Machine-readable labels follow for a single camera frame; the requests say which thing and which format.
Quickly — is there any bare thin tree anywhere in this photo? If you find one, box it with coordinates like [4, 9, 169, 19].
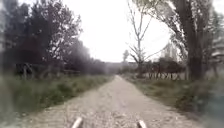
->
[125, 0, 168, 76]

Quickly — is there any grey gravel path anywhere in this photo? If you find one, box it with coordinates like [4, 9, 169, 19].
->
[20, 74, 203, 128]

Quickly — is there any wooden fence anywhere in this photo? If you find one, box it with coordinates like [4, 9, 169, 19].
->
[139, 65, 188, 81]
[15, 62, 82, 80]

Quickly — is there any robot's own part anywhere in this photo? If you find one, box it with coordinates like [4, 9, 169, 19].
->
[137, 119, 148, 128]
[71, 116, 84, 128]

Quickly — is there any grass verge with weeds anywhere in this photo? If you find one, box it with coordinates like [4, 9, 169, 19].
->
[0, 73, 115, 125]
[120, 73, 224, 128]

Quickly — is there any row of dark trees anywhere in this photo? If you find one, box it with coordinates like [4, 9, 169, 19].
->
[0, 0, 109, 77]

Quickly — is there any large dark tree trunk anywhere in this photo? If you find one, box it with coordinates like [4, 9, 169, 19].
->
[133, 0, 224, 82]

